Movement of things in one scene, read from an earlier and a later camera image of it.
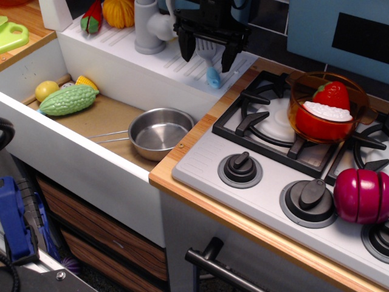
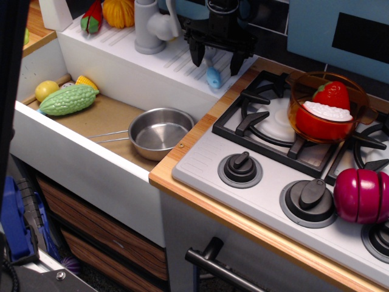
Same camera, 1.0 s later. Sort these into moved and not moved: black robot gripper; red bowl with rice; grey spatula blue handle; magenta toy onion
Moved: black robot gripper
Not moved: magenta toy onion; red bowl with rice; grey spatula blue handle
